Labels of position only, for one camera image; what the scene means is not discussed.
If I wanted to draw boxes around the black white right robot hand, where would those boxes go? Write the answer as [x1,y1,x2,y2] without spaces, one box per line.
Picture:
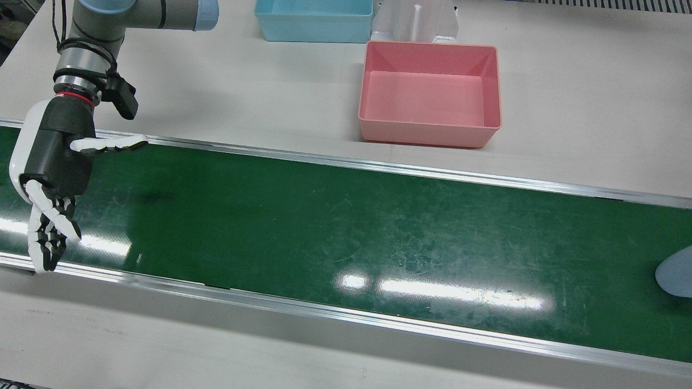
[9,93,149,274]

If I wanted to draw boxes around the blue plastic box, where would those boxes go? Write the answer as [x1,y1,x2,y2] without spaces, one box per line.
[254,0,375,44]

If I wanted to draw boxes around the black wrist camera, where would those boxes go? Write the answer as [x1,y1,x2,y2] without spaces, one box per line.
[102,73,138,120]

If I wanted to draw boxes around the black camera cable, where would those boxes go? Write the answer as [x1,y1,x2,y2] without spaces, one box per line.
[51,0,117,82]

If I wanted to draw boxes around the clear plastic container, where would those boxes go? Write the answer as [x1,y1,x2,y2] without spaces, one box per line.
[371,0,460,45]

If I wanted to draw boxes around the ribbed metal grating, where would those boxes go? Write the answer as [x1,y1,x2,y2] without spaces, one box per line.
[533,0,692,14]

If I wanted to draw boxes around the green conveyor belt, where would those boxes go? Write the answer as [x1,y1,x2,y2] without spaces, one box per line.
[0,119,692,379]
[0,127,692,364]

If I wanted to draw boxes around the blue plastic cup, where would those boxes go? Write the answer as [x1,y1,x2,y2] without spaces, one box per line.
[655,246,692,299]

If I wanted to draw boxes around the pink plastic box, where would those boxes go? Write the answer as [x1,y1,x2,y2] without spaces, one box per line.
[358,41,502,149]

